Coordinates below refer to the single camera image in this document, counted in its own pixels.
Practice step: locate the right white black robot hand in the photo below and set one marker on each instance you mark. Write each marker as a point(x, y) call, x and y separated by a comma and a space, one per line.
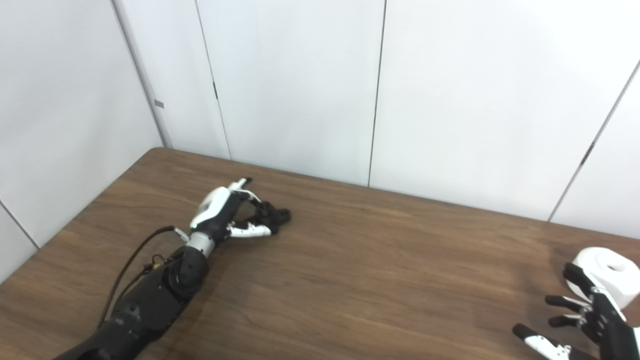
point(612, 330)

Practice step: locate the black plastic holder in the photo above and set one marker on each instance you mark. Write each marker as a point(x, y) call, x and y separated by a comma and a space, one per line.
point(277, 216)

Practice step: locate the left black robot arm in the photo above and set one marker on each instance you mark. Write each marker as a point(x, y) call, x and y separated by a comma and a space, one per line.
point(150, 300)

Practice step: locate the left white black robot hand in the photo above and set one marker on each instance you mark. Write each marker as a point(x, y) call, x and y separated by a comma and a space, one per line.
point(212, 210)

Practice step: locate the round white plastic piece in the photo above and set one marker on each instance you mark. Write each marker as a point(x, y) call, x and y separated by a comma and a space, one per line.
point(615, 280)

